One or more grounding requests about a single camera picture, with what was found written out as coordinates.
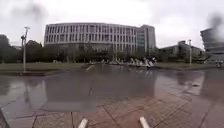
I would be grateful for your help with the low grey building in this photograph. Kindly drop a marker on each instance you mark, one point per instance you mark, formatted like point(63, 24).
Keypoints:
point(181, 49)

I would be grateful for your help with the tall grey lamp pole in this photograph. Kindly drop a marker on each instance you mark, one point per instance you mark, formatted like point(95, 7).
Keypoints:
point(24, 53)

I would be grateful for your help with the wet grey paved plaza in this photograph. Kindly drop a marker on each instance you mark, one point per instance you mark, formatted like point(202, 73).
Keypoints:
point(110, 86)

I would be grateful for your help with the row of parked scooters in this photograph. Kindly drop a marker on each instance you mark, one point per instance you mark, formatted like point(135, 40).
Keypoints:
point(146, 62)

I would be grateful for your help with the grass lawn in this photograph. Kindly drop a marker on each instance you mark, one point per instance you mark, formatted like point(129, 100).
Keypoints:
point(183, 66)
point(43, 66)

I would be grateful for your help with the dark grey building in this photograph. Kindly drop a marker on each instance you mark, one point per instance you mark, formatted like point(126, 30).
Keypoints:
point(213, 41)

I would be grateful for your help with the robot's own part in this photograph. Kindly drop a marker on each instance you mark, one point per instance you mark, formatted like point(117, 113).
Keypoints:
point(144, 122)
point(83, 123)

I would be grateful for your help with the row of trees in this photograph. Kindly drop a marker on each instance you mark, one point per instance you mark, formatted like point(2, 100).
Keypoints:
point(36, 52)

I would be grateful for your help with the curved white banded building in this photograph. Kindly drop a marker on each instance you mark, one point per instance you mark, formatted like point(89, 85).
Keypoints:
point(100, 33)

